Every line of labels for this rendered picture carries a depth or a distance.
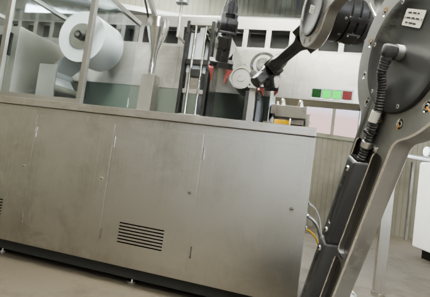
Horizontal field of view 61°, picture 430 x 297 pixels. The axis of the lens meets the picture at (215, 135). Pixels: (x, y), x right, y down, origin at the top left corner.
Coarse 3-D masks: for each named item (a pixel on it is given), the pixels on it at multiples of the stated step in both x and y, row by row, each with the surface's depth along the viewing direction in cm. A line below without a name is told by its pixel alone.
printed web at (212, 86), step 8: (232, 40) 207; (240, 56) 222; (240, 64) 225; (216, 72) 229; (216, 80) 231; (240, 88) 203; (248, 88) 208; (208, 96) 217; (208, 104) 219; (208, 112) 221
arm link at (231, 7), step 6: (228, 0) 147; (234, 0) 147; (228, 6) 147; (234, 6) 147; (222, 12) 147; (228, 12) 147; (234, 12) 147; (222, 18) 146; (228, 18) 147; (234, 18) 148; (222, 24) 147; (228, 24) 147; (234, 24) 147; (228, 30) 149; (234, 30) 149
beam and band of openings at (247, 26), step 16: (144, 16) 260; (160, 16) 257; (176, 16) 254; (144, 32) 260; (176, 32) 261; (192, 32) 257; (240, 32) 247; (256, 32) 243; (272, 32) 239; (288, 32) 235; (240, 48) 240; (256, 48) 237; (272, 48) 242; (320, 48) 234; (336, 48) 232; (352, 48) 229
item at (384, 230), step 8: (392, 200) 223; (392, 208) 223; (384, 216) 223; (384, 224) 223; (384, 232) 223; (384, 240) 222; (376, 248) 227; (384, 248) 222; (376, 256) 224; (384, 256) 221; (376, 264) 222; (384, 264) 221; (376, 272) 222; (384, 272) 221; (376, 280) 221; (384, 280) 220; (376, 288) 221; (384, 288) 220; (376, 296) 220; (384, 296) 220
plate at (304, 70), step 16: (144, 48) 257; (176, 48) 251; (144, 64) 256; (160, 64) 253; (176, 64) 250; (288, 64) 231; (304, 64) 228; (320, 64) 226; (336, 64) 223; (352, 64) 221; (160, 80) 252; (176, 80) 249; (192, 80) 246; (288, 80) 230; (304, 80) 227; (320, 80) 225; (336, 80) 222; (352, 80) 220; (288, 96) 229; (304, 96) 226
